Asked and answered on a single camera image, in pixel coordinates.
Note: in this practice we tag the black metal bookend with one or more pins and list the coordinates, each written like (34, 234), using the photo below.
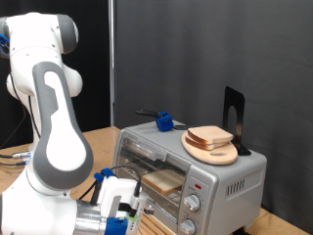
(238, 98)

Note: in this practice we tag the white bread slice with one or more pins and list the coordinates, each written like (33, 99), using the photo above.
(200, 146)
(163, 181)
(208, 133)

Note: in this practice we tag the silver toaster oven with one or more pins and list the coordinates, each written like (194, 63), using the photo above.
(212, 179)

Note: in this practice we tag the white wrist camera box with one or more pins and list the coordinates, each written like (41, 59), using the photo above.
(122, 189)

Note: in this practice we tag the dark grey backdrop curtain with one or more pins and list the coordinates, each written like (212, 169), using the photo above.
(212, 49)

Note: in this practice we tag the vertical metal pole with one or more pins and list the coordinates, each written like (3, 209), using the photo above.
(111, 65)

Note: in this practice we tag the silver oven knob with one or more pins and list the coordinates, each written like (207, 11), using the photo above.
(188, 226)
(191, 202)

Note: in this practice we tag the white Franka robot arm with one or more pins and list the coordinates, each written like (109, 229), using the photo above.
(62, 147)

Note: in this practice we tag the glass oven door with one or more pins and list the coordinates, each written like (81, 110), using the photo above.
(153, 153)

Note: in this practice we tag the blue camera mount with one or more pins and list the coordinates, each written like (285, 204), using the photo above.
(115, 225)

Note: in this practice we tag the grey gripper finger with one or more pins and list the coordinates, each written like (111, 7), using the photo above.
(149, 209)

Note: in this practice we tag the black backdrop curtain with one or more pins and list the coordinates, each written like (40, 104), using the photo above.
(94, 81)

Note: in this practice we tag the oval wooden cutting board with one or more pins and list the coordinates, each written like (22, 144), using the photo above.
(215, 156)

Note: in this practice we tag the metal spatula with blue block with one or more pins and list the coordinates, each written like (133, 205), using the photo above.
(164, 121)

